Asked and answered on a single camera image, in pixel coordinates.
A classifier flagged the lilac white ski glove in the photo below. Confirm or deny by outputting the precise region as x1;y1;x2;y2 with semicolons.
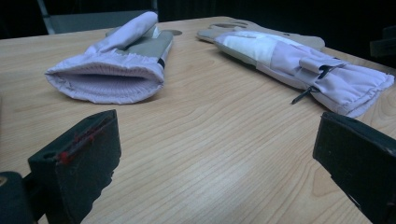
214;30;396;119
44;11;175;105

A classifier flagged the beige knit glove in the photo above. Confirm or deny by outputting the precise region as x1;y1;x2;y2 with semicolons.
195;19;326;52

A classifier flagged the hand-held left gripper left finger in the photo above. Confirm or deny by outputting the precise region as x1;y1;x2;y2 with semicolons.
27;109;121;224

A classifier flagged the white metal stand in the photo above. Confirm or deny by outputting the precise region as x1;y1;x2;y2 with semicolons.
36;0;158;35

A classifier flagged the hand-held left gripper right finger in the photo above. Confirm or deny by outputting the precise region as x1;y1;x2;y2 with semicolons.
312;111;396;224

